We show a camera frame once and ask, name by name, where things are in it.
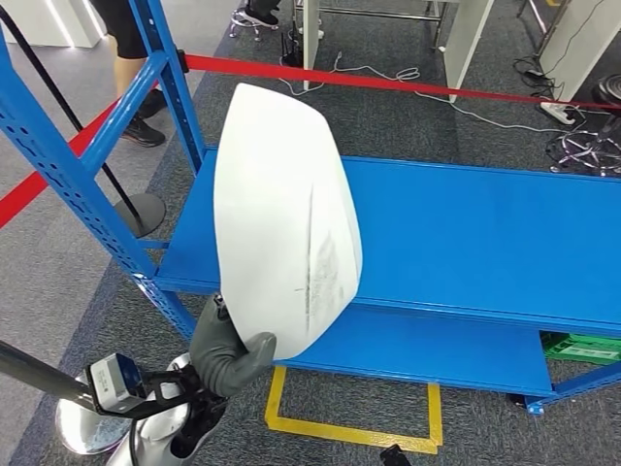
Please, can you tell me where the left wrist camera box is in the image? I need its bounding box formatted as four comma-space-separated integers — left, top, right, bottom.
86, 351, 146, 415

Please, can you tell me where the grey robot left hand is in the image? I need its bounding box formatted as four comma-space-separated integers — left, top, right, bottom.
189, 294, 278, 399

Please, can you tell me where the white display plinth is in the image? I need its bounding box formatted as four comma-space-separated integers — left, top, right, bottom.
0, 0, 108, 50

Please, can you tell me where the chrome chair base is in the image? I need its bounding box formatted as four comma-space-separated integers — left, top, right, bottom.
546, 128, 621, 178

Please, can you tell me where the white power strip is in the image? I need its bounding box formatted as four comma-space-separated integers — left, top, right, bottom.
536, 101, 576, 126

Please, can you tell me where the person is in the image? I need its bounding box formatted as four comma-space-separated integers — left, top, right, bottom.
89, 0, 168, 150
244, 0, 283, 32

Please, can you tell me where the chrome stool base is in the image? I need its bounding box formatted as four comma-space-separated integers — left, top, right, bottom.
229, 6, 263, 43

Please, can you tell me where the white curved plastic part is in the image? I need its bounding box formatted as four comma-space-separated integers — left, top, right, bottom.
213, 82, 364, 361

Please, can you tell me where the white desk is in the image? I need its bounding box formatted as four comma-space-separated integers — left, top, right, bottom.
291, 0, 496, 104
535, 0, 621, 103

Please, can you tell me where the green plastic crate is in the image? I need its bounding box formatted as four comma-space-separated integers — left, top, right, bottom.
540, 331, 621, 368

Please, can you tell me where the white cable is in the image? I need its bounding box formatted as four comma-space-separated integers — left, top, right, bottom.
276, 52, 568, 136

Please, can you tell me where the black round base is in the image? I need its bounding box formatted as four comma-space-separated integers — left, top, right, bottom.
589, 74, 621, 117

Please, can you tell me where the black cable tangle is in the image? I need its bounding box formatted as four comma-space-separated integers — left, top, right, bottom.
511, 56, 557, 98

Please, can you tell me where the blue metal shelf rack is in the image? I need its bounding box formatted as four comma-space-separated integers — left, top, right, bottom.
0, 0, 621, 416

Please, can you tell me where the black stanchion post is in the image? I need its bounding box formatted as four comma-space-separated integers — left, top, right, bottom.
0, 6, 167, 239

